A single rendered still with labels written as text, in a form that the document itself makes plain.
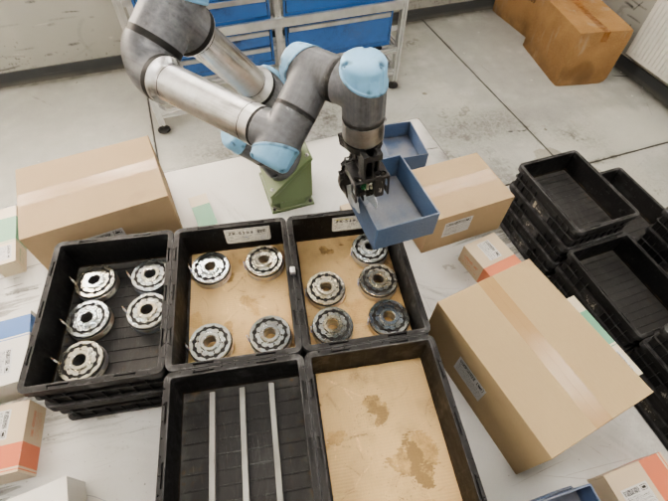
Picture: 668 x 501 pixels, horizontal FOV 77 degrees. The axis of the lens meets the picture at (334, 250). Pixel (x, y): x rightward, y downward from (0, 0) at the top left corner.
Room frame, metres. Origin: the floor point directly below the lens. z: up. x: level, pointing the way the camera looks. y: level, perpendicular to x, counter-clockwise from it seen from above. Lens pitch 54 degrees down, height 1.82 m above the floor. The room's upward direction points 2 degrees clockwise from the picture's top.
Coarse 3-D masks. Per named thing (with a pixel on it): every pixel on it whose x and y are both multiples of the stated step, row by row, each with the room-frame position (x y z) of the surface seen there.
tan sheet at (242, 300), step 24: (240, 264) 0.66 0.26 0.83; (192, 288) 0.58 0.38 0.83; (216, 288) 0.58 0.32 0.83; (240, 288) 0.58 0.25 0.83; (264, 288) 0.59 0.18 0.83; (192, 312) 0.51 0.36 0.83; (216, 312) 0.51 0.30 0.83; (240, 312) 0.51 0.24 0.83; (264, 312) 0.51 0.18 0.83; (288, 312) 0.52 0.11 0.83; (240, 336) 0.44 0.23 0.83; (192, 360) 0.38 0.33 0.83
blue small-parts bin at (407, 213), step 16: (384, 160) 0.77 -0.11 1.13; (400, 160) 0.78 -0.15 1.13; (400, 176) 0.77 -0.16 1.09; (384, 192) 0.73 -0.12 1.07; (400, 192) 0.73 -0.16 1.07; (416, 192) 0.70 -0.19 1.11; (352, 208) 0.67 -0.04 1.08; (368, 208) 0.67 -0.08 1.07; (384, 208) 0.67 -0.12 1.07; (400, 208) 0.68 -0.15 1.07; (416, 208) 0.68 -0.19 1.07; (432, 208) 0.63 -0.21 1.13; (368, 224) 0.59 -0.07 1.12; (384, 224) 0.62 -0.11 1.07; (400, 224) 0.57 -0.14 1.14; (416, 224) 0.59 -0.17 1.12; (432, 224) 0.60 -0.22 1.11; (368, 240) 0.58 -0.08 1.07; (384, 240) 0.56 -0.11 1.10; (400, 240) 0.57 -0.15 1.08
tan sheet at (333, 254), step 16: (320, 240) 0.76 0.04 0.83; (336, 240) 0.76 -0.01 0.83; (352, 240) 0.76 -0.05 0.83; (304, 256) 0.70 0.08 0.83; (320, 256) 0.70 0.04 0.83; (336, 256) 0.70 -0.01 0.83; (304, 272) 0.64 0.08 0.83; (336, 272) 0.65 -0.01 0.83; (352, 272) 0.65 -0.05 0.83; (304, 288) 0.59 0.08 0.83; (352, 288) 0.60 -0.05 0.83; (352, 304) 0.55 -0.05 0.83; (368, 304) 0.55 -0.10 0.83; (352, 320) 0.50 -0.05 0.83; (352, 336) 0.45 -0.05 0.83
